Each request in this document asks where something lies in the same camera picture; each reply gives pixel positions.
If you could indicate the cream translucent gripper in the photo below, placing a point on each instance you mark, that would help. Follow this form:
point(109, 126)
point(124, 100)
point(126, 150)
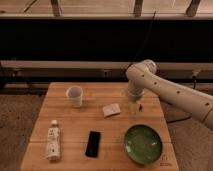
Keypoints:
point(134, 106)

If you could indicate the white sponge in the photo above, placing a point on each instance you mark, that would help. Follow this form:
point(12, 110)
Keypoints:
point(111, 109)

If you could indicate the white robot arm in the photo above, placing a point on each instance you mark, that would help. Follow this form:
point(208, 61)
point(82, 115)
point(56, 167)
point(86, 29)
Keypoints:
point(142, 76)

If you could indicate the green ceramic plate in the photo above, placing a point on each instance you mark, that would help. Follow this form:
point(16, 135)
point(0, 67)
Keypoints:
point(143, 144)

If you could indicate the white ceramic cup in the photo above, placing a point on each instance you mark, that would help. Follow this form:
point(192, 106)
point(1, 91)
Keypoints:
point(75, 95)

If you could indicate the black smartphone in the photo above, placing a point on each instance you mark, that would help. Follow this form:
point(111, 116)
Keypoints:
point(93, 144)

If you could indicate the white tube bottle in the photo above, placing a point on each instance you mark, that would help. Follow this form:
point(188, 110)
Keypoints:
point(53, 152)

